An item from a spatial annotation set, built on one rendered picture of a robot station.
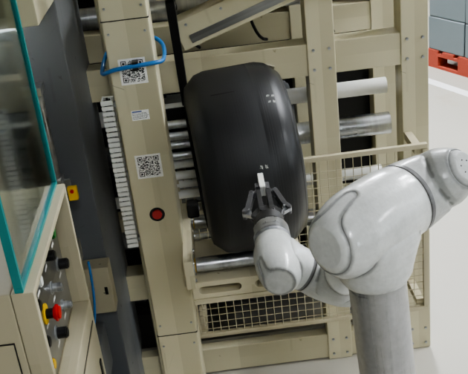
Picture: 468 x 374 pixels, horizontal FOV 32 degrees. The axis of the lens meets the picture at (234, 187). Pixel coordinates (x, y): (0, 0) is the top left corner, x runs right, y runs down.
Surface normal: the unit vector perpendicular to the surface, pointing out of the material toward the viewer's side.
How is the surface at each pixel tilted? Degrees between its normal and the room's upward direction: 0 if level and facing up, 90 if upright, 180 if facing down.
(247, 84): 21
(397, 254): 94
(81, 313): 0
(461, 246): 0
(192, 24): 90
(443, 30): 90
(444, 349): 0
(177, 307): 90
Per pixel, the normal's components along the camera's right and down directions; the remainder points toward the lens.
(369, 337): -0.57, 0.42
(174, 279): 0.07, 0.43
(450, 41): -0.86, 0.30
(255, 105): -0.03, -0.45
